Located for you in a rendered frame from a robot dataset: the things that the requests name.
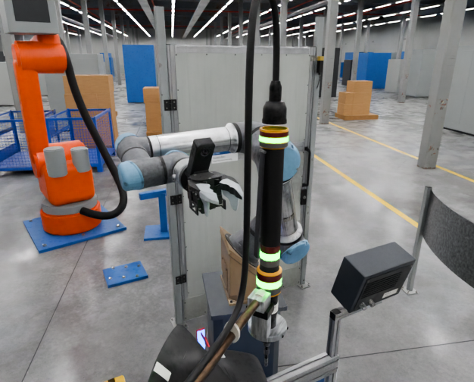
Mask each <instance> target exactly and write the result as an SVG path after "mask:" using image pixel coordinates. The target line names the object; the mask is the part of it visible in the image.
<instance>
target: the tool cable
mask: <svg viewBox="0 0 474 382"><path fill-rule="evenodd" d="M269 3H270V9H271V14H272V21H273V81H279V62H280V26H279V10H278V5H277V1H276V0H269ZM259 4H260V0H252V2H251V8H250V13H249V18H248V34H247V48H246V68H245V159H244V219H243V253H242V275H241V283H240V288H239V295H238V298H237V302H236V304H235V308H234V310H233V312H232V315H231V317H230V319H229V321H228V322H227V323H226V324H225V326H224V328H223V331H222V332H221V334H220V335H219V336H218V338H217V339H216V341H215V342H214V344H213V345H212V347H211V348H210V349H209V350H208V351H207V353H206V354H205V356H204V357H203V358H202V360H201V361H200V362H199V363H198V364H197V366H196V367H195V369H194V370H193V371H192V373H191V374H190V375H189V376H188V377H187V378H186V380H185V381H184V382H195V380H196V379H197V378H198V376H199V375H200V373H201V372H202V371H203V370H204V368H205V367H206V366H207V364H208V363H209V361H210V360H211V359H212V358H213V356H214V355H215V353H216V352H217V350H218V349H219V348H220V346H221V345H222V343H223V342H224V340H225V339H226V337H227V336H228V334H229V332H230V331H231V332H233V333H234V334H235V339H234V340H233V343H236V342H237V341H238V340H239V337H240V330H239V327H238V325H237V324H236V323H235V322H236V320H237V318H238V316H239V313H240V311H241V308H242V304H243V302H244V298H245V291H246V286H247V281H248V264H249V249H250V221H251V140H252V102H253V76H254V41H255V30H256V23H257V12H258V8H259Z"/></svg>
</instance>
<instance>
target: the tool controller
mask: <svg viewBox="0 0 474 382"><path fill-rule="evenodd" d="M415 261H416V259H415V258H414V257H413V256H412V255H411V254H410V253H408V252H407V251H406V250H405V249H403V248H402V247H401V246H399V245H398V244H397V243H396V242H395V241H394V242H390V243H386V244H384V245H380V246H377V247H373V248H371V249H367V250H363V251H361V252H356V253H354V254H351V255H346V256H345V257H344V258H343V261H342V263H341V266H340V268H339V271H338V274H337V277H336V279H335V282H334V284H333V287H332V290H331V293H332V294H333V296H334V297H335V298H336V299H337V300H338V301H339V302H340V303H341V305H342V306H343V307H344V308H345V309H346V310H348V313H352V312H355V311H356V310H359V309H362V310H363V311H365V310H367V308H368V307H367V306H370V307H371V308H372V307H374V306H375V305H376V303H377V302H380V301H382V300H384V299H387V298H389V297H392V296H395V295H397V294H399V292H400V290H401V287H402V286H403V284H404V282H405V280H406V279H407V276H408V274H409V273H410V270H411V268H412V267H413V265H414V263H415Z"/></svg>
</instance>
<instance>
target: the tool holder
mask: <svg viewBox="0 0 474 382"><path fill-rule="evenodd" d="M257 291H258V289H254V290H253V291H252V293H251V294H250V295H249V297H248V304H247V305H246V308H247V307H248V305H249V304H250V303H251V301H252V300H254V299H256V300H257V301H258V302H259V307H258V308H257V310H256V311H255V313H254V314H253V315H252V316H251V318H250V319H249V321H248V331H249V333H250V335H252V336H253V338H255V339H256V340H259V341H262V342H267V343H271V342H276V341H278V340H281V339H282V338H283V337H284V336H285V334H286V331H287V330H288V327H287V324H286V321H285V319H284V318H283V317H282V316H281V315H278V314H277V316H276V326H275V327H274V328H273V329H271V314H272V313H273V311H274V303H272V302H270V300H271V293H268V292H266V293H265V295H264V296H263V297H258V296H256V295H255V293H256V292H257Z"/></svg>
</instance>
